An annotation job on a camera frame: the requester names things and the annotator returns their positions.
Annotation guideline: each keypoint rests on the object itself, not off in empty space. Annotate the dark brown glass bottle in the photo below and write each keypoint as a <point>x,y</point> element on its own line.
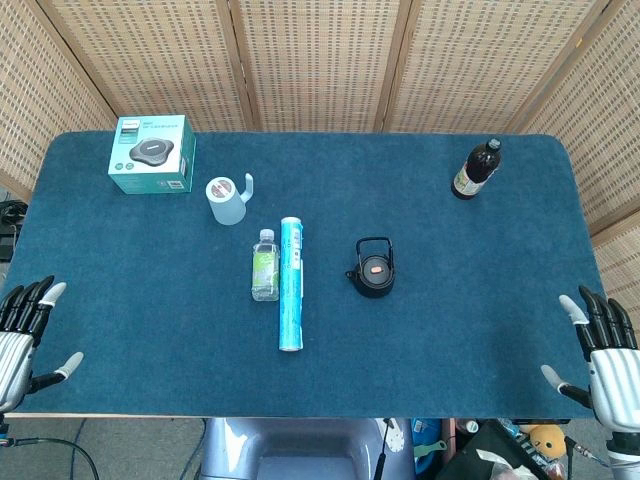
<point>475,172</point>

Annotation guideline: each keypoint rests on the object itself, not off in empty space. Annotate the black bag with clutter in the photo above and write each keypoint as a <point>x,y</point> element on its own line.
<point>505,452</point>

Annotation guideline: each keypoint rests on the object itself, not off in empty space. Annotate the teal speaker product box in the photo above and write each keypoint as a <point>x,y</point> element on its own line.
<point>150,155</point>

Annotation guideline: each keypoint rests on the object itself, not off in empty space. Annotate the woven bamboo folding screen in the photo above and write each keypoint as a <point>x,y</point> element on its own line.
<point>320,60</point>

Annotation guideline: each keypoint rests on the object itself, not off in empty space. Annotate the blue table mat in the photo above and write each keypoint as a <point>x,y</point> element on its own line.
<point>320,350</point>

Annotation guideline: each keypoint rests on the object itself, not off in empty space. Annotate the grey robot torso base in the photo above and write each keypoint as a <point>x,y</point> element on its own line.
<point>305,450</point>

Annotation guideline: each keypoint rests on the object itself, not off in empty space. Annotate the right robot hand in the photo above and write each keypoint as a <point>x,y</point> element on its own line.
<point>612,365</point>

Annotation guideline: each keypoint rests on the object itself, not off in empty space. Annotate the black cast iron teapot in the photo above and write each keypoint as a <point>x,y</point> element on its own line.
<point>374,270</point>

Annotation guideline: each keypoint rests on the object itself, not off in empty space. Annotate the yellow plush toy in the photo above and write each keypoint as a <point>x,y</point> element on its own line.
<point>545,440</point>

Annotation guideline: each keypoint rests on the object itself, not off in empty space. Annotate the light blue cling film roll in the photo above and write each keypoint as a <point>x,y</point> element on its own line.
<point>291,285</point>

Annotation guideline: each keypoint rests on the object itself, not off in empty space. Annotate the clear water bottle green label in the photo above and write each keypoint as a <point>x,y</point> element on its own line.
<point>265,270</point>

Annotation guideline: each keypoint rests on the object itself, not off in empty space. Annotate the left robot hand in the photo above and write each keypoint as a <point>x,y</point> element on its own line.
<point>12,345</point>

